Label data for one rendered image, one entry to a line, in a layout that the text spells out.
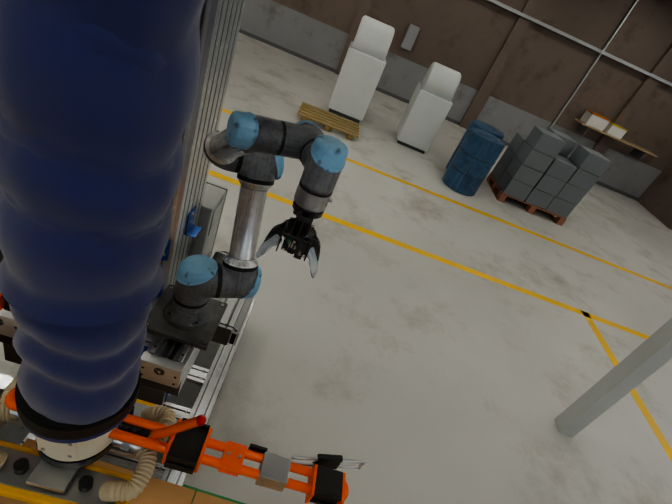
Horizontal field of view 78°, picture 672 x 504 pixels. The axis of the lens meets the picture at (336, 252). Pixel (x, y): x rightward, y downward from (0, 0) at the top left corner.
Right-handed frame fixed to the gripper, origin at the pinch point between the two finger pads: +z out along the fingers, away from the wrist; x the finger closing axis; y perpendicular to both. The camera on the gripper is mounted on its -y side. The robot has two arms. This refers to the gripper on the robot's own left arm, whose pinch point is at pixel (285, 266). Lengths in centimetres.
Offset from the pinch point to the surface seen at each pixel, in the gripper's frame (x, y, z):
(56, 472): -32, 40, 44
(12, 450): -43, 37, 47
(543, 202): 375, -571, 126
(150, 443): -15, 33, 35
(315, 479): 24, 31, 34
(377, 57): 34, -676, 38
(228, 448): 2.2, 29.3, 34.8
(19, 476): -38, 42, 47
